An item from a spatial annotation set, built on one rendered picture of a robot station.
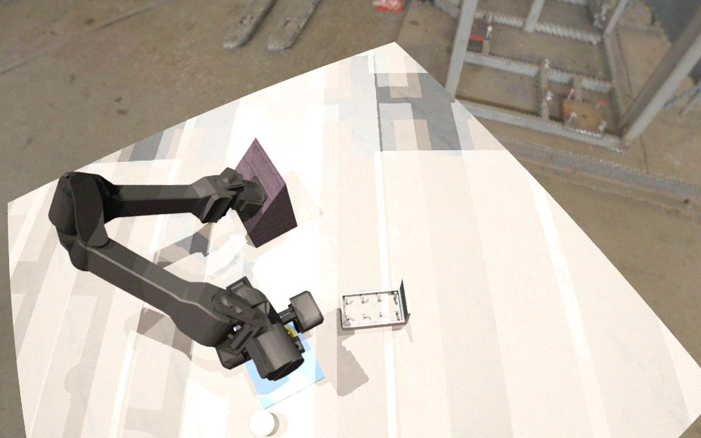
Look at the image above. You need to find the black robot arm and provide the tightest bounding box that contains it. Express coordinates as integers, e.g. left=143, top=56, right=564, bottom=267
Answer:
left=48, top=167, right=305, bottom=381

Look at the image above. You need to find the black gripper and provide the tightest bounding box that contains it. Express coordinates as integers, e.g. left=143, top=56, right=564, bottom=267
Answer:
left=216, top=290, right=324, bottom=370

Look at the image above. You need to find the white dish rack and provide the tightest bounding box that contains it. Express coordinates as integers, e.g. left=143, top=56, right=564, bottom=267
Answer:
left=340, top=277, right=411, bottom=331

